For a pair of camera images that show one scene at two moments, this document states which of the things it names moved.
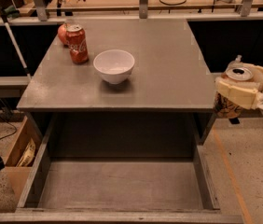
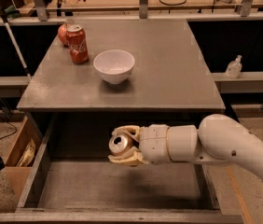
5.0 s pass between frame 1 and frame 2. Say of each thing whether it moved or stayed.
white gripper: moved
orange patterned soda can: moved
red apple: stayed
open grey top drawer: stayed
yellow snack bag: stayed
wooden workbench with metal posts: stayed
